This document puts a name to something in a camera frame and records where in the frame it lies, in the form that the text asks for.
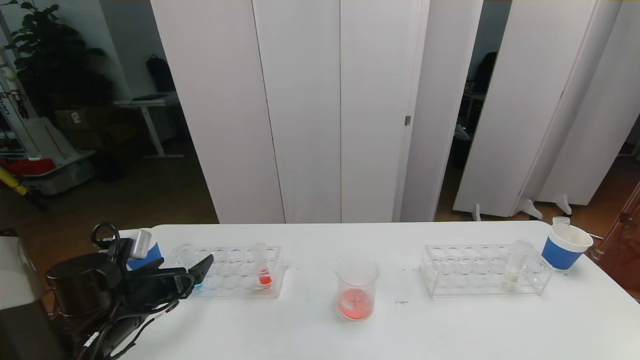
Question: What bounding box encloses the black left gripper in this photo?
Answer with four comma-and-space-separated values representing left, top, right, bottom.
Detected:
123, 253, 215, 307

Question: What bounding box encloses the blue pigment test tube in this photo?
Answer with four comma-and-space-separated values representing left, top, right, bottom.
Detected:
177, 245, 206, 291

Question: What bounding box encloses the clear acrylic test tube rack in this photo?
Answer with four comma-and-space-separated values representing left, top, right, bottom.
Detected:
419, 243, 554, 299
165, 244, 287, 300

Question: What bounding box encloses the clear glass beaker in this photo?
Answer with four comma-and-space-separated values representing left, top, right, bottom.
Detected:
335, 256, 381, 322

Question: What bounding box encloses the pale liquid test tube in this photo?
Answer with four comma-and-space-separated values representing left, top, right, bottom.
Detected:
502, 240, 534, 291

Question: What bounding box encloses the blue and white paper cup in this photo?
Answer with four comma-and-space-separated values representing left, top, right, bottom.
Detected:
541, 223, 594, 271
126, 229, 164, 272

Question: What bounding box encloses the black bin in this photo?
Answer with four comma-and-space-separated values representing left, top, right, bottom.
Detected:
94, 149, 127, 183

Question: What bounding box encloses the grey plastic crate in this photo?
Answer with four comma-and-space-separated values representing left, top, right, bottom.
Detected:
22, 159, 97, 197

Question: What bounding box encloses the white partition panel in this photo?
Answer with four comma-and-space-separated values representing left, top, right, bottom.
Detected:
340, 0, 431, 224
251, 0, 342, 224
399, 0, 485, 223
510, 0, 624, 217
452, 0, 599, 219
150, 0, 286, 225
536, 0, 640, 207

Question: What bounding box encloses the white standing desk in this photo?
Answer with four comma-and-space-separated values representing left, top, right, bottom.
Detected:
114, 94, 186, 161

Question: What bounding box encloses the brown cardboard box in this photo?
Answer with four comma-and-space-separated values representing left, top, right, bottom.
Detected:
54, 106, 103, 133

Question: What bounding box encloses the white flat board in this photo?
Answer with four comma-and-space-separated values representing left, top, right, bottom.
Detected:
20, 117, 96, 166

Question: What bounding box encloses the black backpack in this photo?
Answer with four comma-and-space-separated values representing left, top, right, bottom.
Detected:
145, 55, 177, 94

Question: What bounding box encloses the red plastic item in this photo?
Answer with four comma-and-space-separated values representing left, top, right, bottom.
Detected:
0, 158, 56, 179

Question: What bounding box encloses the white upright machine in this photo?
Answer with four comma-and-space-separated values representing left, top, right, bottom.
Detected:
0, 45, 41, 161

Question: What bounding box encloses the dark green potted plant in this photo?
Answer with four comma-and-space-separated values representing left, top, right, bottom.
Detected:
4, 0, 115, 121

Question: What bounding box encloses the black chair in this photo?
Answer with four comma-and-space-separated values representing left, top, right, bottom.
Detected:
471, 52, 499, 95

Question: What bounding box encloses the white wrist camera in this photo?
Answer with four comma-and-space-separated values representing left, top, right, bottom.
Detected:
127, 228, 153, 260

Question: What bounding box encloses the yellow handled tool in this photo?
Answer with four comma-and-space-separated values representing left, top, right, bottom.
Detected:
0, 166, 28, 197

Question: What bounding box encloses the transparent acrylic frame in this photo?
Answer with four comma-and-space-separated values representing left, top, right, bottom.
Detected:
592, 180, 640, 301

